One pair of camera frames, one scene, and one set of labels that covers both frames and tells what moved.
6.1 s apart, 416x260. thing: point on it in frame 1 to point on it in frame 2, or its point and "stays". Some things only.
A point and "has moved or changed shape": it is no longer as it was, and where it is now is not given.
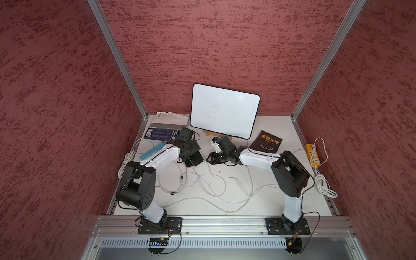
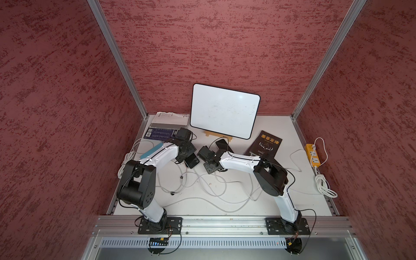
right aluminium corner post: [354, 8] stays
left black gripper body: [192, 147] stays
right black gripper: [214, 158] to [209, 170]
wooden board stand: [208, 132] stays
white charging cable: [250, 194] has moved or changed shape
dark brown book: [266, 142] stays
